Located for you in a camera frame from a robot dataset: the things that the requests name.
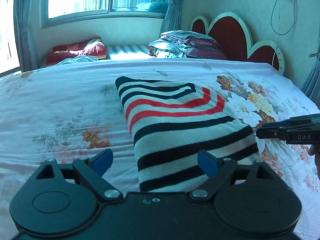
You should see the striped knit sweater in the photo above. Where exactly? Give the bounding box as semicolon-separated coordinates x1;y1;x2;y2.
115;76;258;192

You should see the person's right hand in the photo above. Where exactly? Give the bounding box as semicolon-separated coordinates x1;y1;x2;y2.
308;145;320;177

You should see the floral white bed sheet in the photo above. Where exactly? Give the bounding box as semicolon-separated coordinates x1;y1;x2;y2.
1;59;319;239

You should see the light blue cloth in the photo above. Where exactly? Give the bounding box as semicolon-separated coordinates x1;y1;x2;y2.
55;55;98;66

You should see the striped mattress cover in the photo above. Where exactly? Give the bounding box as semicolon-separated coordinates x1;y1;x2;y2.
106;44;152;60

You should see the red heart-shaped headboard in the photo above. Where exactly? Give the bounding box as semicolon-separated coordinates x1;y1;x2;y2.
190;12;285;75

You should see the folded quilt stack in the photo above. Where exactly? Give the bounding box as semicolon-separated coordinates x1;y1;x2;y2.
148;30;227;60

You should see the teal cushion on windowsill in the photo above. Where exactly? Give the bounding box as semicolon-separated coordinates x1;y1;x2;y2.
136;2;169;13

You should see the right teal curtain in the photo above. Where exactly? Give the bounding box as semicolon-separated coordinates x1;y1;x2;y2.
161;0;184;33

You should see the teal curtain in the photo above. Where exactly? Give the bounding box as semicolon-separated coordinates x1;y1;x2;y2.
13;0;38;72
161;0;184;33

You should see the left teal curtain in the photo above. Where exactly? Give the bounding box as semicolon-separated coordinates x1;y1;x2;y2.
13;0;38;72

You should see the white charging cable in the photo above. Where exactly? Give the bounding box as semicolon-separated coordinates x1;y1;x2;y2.
270;0;298;67

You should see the window with grey frame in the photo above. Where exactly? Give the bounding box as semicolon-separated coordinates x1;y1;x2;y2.
39;0;169;29

